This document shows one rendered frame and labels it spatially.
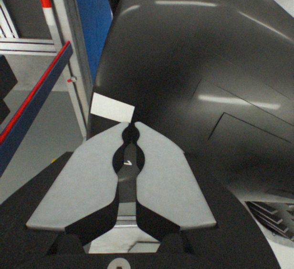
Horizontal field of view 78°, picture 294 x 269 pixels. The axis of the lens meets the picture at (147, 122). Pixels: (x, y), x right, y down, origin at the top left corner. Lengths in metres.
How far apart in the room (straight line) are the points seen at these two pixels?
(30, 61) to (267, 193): 1.53
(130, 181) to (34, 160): 1.00
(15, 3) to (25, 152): 0.75
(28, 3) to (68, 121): 0.65
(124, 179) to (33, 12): 1.07
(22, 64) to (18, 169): 0.79
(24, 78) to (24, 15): 0.61
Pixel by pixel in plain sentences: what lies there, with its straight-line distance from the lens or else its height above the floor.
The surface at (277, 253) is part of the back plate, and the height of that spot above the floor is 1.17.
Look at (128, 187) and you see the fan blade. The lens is 0.19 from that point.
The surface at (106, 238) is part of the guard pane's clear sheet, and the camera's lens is 0.91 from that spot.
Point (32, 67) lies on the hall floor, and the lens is 1.60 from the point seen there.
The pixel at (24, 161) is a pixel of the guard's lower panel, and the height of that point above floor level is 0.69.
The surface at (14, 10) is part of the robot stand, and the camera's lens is 1.22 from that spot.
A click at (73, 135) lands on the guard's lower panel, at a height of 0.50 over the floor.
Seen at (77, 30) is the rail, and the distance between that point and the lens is 0.45.
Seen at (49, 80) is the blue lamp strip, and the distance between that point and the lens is 0.31.
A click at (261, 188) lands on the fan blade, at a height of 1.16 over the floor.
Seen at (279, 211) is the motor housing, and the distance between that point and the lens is 0.37.
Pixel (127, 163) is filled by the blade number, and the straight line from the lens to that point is 0.17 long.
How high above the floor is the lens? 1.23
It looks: 45 degrees down
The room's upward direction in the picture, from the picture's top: 178 degrees clockwise
